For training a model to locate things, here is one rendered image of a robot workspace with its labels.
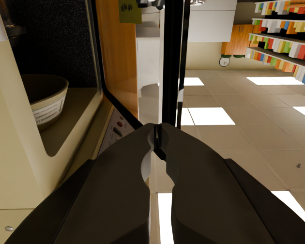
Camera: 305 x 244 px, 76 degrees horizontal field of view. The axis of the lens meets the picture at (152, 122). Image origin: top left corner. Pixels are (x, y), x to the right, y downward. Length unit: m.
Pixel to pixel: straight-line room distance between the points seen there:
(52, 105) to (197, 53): 5.72
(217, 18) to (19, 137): 5.17
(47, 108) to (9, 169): 0.10
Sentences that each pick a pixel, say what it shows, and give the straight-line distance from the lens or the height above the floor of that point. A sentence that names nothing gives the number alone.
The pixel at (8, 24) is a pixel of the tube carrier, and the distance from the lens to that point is 0.32.
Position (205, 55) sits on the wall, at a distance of 6.02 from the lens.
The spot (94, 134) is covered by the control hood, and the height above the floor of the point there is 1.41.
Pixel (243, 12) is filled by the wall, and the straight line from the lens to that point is 6.22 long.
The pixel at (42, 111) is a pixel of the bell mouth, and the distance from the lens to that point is 0.31.
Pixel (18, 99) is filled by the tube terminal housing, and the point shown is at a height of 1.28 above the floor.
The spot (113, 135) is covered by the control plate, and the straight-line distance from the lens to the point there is 0.40.
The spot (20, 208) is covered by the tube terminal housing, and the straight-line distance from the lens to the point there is 0.28.
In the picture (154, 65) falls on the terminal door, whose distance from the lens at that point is 0.24.
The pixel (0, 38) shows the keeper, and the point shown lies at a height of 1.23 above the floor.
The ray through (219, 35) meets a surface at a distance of 5.33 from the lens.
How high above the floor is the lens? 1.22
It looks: 29 degrees up
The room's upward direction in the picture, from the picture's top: 180 degrees clockwise
